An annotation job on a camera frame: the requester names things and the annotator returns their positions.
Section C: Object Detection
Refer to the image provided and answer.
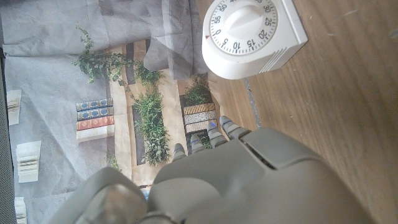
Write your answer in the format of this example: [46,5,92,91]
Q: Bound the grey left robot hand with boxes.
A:
[46,116,377,224]

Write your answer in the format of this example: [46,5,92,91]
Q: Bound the white kitchen timer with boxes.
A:
[201,0,309,80]

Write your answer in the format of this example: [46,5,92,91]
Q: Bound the printed fabric backdrop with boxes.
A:
[0,0,225,224]

